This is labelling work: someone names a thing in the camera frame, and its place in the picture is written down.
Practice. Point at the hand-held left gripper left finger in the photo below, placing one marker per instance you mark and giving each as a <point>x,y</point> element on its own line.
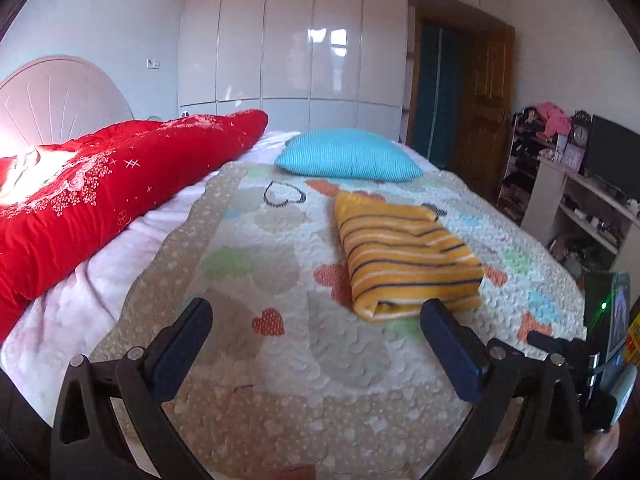
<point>175,365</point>

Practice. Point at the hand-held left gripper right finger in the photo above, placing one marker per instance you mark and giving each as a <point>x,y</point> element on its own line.
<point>452,355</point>

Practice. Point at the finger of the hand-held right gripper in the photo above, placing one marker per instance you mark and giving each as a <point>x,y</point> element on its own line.
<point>555,342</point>

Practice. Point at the yellow striped knit sweater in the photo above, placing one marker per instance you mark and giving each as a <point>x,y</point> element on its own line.
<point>405,255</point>

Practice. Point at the yellow box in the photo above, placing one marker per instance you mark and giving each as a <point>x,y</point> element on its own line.
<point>634,335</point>

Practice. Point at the heart patterned quilt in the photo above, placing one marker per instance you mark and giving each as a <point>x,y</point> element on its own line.
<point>280,360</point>

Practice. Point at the white shelf desk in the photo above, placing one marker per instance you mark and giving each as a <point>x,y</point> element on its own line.
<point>545,195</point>

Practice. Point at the cluttered shelf rack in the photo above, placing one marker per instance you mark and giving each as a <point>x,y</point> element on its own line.
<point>520,170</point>

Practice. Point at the black television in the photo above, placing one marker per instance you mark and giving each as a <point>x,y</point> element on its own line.
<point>612,155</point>

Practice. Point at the red patterned duvet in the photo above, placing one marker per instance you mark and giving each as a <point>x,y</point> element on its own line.
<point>100,195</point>

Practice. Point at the small purple clock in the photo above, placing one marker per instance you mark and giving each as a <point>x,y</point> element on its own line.
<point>573,156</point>

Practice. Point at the dark ornate clock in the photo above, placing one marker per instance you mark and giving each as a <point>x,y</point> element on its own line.
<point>581,135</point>

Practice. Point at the pink clothing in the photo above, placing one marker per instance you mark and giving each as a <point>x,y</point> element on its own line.
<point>555,120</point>

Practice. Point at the turquoise pillow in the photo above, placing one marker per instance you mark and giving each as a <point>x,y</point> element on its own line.
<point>345,155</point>

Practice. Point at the brown wooden door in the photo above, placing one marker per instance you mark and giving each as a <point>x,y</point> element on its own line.
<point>485,110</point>

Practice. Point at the dark teal curtain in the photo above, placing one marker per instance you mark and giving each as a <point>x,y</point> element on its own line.
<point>435,95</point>

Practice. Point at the white glossy wardrobe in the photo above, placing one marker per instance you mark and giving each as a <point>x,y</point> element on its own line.
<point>290,35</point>

